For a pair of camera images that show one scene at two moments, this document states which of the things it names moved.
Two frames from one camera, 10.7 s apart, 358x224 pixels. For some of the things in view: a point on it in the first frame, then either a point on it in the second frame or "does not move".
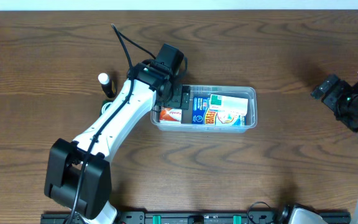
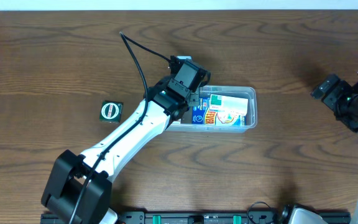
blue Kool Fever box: [202, 114] does not move
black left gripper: [183, 97] → [193, 98]
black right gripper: [325, 89] does not move
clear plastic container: [227, 109] does not move
